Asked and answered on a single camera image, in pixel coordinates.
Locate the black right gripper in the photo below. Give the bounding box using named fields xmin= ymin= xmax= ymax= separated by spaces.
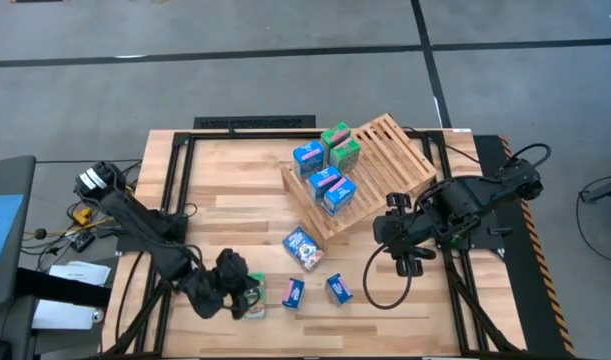
xmin=373 ymin=192 xmax=429 ymax=278

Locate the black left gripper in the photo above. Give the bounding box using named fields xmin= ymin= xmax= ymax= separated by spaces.
xmin=192 ymin=248 xmax=251 ymax=320

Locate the green Apple Jacks cereal box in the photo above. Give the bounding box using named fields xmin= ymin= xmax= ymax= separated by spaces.
xmin=319 ymin=121 xmax=353 ymax=150
xmin=328 ymin=137 xmax=362 ymax=174
xmin=244 ymin=272 xmax=268 ymax=320

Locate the dark blue Frosted Flakes box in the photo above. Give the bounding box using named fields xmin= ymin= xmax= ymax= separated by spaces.
xmin=281 ymin=226 xmax=326 ymax=273
xmin=281 ymin=277 xmax=306 ymax=311
xmin=325 ymin=272 xmax=355 ymax=307

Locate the light blue Rice Krispies box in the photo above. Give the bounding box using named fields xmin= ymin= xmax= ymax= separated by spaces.
xmin=322 ymin=175 xmax=359 ymax=217
xmin=307 ymin=165 xmax=343 ymax=203
xmin=292 ymin=139 xmax=328 ymax=180

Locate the slatted wooden shelf rack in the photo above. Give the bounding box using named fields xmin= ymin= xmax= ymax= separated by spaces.
xmin=279 ymin=112 xmax=440 ymax=250

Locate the black mat hazard-striped edge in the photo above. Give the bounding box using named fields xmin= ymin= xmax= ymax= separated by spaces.
xmin=472 ymin=133 xmax=579 ymax=359

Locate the black floor tape strip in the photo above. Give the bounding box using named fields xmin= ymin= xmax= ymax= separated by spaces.
xmin=0 ymin=37 xmax=611 ymax=70
xmin=409 ymin=0 xmax=454 ymax=130

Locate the white paper sheet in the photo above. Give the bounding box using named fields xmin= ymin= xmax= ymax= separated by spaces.
xmin=31 ymin=297 xmax=105 ymax=331
xmin=48 ymin=260 xmax=112 ymax=287

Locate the small black adapter box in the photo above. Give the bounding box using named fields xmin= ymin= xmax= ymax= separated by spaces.
xmin=69 ymin=230 xmax=96 ymax=253

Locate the black floor vent grate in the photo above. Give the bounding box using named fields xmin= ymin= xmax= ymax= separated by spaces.
xmin=193 ymin=114 xmax=317 ymax=130

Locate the black bar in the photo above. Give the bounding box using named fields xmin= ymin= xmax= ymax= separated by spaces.
xmin=14 ymin=267 xmax=114 ymax=309

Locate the grey floor stand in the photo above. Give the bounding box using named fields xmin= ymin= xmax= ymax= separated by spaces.
xmin=578 ymin=174 xmax=611 ymax=205

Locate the blue sheet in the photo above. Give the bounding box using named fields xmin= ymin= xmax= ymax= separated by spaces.
xmin=0 ymin=193 xmax=25 ymax=292

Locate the grey desk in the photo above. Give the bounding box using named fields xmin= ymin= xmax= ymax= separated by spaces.
xmin=0 ymin=154 xmax=38 ymax=309

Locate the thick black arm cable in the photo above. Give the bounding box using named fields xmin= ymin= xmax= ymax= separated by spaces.
xmin=361 ymin=242 xmax=416 ymax=311

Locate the thin black cable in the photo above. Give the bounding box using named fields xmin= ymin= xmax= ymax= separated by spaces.
xmin=401 ymin=126 xmax=484 ymax=166

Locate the black floor cable loop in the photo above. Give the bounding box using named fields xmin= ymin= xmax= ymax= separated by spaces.
xmin=576 ymin=174 xmax=611 ymax=265

